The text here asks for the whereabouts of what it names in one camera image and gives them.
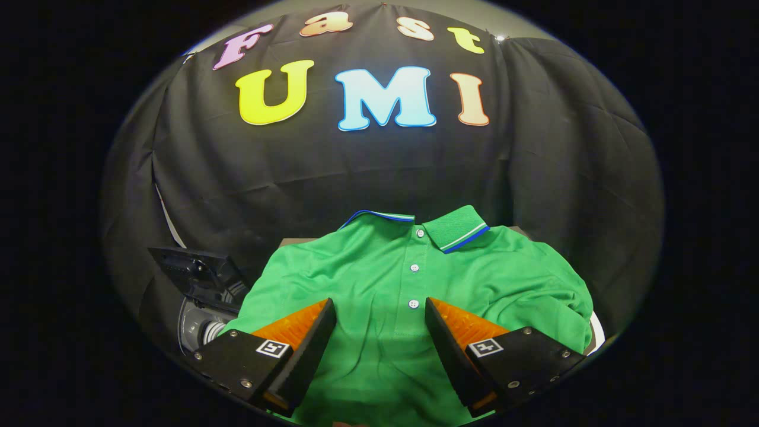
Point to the black backdrop cloth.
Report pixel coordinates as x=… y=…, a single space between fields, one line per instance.
x=332 y=166

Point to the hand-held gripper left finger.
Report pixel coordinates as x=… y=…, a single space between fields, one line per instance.
x=305 y=356

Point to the beige cabinet with black frame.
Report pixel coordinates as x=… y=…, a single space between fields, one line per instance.
x=293 y=241

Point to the dark washing machine lid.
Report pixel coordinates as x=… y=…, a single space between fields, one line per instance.
x=195 y=270

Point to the green polo shirt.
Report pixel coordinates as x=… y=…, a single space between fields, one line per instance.
x=379 y=279

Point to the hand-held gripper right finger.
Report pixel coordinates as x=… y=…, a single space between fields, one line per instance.
x=453 y=356

